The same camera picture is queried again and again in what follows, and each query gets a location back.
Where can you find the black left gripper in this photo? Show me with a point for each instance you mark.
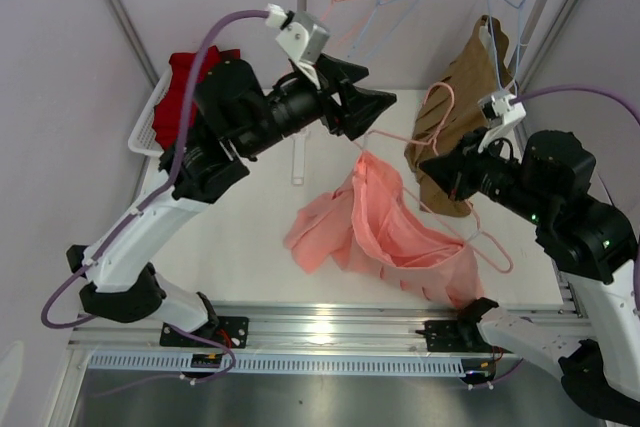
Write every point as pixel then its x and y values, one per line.
pixel 358 106

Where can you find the brown pleated skirt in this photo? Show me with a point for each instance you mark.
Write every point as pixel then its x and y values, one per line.
pixel 476 72

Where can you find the red skirt in basket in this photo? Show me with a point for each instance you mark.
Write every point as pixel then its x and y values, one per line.
pixel 167 112

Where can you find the blue wire hanger middle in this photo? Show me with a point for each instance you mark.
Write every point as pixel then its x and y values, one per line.
pixel 379 27

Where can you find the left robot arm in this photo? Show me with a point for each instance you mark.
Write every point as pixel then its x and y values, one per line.
pixel 235 121

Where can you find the white plastic laundry basket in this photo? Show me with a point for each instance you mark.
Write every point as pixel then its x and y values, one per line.
pixel 142 139

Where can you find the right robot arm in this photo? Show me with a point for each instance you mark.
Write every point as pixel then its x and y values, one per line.
pixel 592 243

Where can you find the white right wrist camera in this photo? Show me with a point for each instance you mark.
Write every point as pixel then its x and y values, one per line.
pixel 502 113

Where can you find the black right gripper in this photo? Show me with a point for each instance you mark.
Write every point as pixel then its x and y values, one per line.
pixel 460 167

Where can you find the perforated white cable duct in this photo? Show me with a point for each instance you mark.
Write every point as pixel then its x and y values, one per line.
pixel 414 366

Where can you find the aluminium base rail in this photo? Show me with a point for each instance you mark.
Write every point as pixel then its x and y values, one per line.
pixel 297 329

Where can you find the pink pleated skirt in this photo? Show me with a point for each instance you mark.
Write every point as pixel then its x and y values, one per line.
pixel 366 227

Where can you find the dark plaid skirt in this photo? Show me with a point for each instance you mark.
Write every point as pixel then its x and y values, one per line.
pixel 228 56

